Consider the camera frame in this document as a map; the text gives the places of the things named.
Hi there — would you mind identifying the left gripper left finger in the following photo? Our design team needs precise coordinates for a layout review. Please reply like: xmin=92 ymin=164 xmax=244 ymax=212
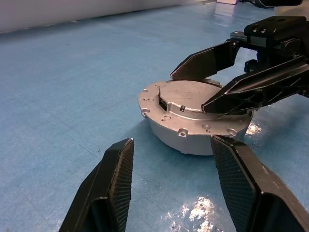
xmin=59 ymin=137 xmax=135 ymax=232

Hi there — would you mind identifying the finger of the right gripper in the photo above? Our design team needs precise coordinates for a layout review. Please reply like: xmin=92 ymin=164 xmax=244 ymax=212
xmin=169 ymin=40 xmax=242 ymax=82
xmin=201 ymin=56 xmax=309 ymax=116

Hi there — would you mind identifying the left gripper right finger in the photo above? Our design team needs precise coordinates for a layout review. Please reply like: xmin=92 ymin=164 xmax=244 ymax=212
xmin=210 ymin=134 xmax=309 ymax=232

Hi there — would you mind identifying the silver motor housing base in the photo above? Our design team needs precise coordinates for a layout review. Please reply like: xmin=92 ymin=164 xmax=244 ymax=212
xmin=144 ymin=113 xmax=254 ymax=157

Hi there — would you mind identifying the black equipment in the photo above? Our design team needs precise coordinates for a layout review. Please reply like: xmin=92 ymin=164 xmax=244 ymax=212
xmin=241 ymin=0 xmax=302 ymax=8

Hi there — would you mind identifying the blue table cover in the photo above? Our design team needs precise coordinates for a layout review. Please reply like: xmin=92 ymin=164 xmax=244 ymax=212
xmin=0 ymin=0 xmax=309 ymax=232

